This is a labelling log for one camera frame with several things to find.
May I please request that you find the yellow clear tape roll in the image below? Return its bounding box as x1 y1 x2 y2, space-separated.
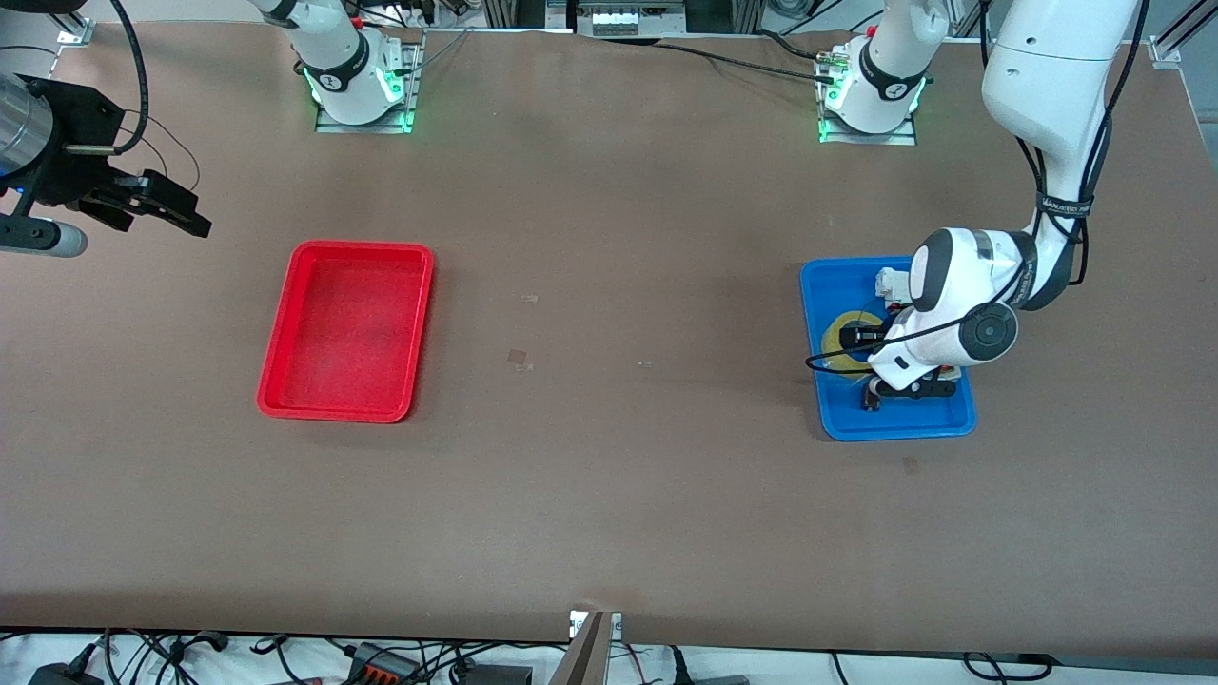
821 310 896 381

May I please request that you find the white electrical connector block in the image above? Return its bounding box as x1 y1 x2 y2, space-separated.
874 267 916 311

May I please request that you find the blue plastic tray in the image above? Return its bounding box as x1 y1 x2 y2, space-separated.
799 255 979 442

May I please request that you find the red plastic tray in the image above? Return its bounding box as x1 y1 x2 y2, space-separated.
256 240 436 424

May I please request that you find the black power adapter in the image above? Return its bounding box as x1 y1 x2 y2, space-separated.
29 656 106 685

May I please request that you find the orange power strip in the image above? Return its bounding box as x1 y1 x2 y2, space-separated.
346 642 422 685

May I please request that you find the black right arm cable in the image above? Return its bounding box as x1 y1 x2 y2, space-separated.
107 0 151 155

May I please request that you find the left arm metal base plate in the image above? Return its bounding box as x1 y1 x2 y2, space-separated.
818 49 920 147

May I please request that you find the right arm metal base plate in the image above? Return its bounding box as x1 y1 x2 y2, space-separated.
315 31 424 135

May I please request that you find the black cable on table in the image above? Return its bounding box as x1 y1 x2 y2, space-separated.
655 30 862 82

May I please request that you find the black floor cable loop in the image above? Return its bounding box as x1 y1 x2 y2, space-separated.
961 651 1059 682

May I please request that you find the aluminium frame rack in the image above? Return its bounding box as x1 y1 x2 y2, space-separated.
481 0 764 39

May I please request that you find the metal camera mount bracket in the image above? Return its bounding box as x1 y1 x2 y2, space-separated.
546 609 625 685

